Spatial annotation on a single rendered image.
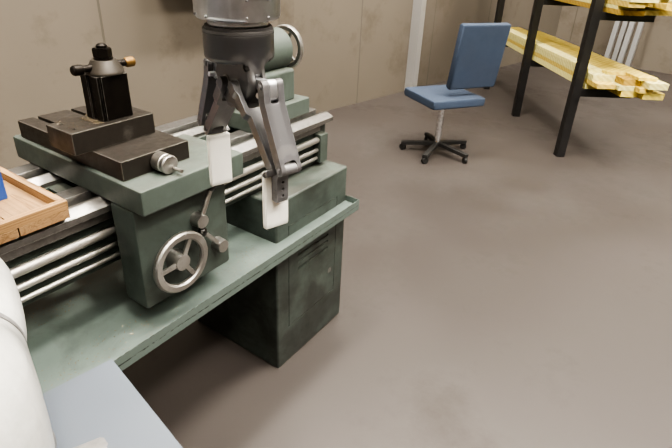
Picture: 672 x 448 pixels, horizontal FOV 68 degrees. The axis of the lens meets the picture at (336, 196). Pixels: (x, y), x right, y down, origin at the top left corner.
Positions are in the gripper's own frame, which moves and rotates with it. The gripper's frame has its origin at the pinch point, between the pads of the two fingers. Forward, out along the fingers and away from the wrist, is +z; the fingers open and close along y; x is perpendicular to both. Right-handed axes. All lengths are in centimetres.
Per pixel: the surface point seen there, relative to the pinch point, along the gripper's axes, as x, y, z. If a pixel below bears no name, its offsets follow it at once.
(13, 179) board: -19, -73, 21
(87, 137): -4, -63, 11
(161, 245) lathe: 5, -52, 36
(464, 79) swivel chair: 262, -167, 51
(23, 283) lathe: -23, -54, 36
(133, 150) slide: 4, -59, 14
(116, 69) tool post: 5, -67, -2
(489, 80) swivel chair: 284, -161, 53
